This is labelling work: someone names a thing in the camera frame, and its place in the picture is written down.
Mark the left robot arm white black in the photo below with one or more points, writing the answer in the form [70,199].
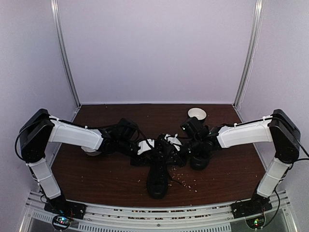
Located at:
[43,128]

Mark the aluminium frame post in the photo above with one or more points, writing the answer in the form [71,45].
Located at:
[253,41]
[63,52]

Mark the front aluminium rail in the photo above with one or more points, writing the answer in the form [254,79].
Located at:
[204,218]

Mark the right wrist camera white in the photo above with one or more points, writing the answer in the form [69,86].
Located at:
[171,142]

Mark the black canvas shoe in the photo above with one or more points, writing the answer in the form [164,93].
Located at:
[158,177]
[199,162]

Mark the left controller board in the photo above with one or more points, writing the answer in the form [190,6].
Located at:
[61,223]

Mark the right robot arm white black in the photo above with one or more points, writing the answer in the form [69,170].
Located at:
[276,128]

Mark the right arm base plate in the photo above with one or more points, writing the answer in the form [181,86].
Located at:
[249,208]

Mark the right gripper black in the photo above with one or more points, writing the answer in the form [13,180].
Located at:
[177,160]

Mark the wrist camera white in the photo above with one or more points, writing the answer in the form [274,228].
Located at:
[171,142]
[145,145]

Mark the right controller board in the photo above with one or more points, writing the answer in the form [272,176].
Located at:
[256,222]

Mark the white scalloped bowl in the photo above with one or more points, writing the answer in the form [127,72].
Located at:
[91,152]

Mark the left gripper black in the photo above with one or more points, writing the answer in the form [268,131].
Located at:
[142,160]

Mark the right aluminium frame post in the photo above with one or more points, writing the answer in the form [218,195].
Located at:
[253,41]

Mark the controller board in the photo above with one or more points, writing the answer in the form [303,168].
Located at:
[256,222]
[61,223]

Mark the black white round bowl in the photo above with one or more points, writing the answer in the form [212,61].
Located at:
[199,113]

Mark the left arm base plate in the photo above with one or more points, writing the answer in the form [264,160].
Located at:
[66,208]

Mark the left aluminium frame post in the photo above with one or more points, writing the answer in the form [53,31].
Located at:
[63,52]

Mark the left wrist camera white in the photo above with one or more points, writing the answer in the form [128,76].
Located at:
[145,145]

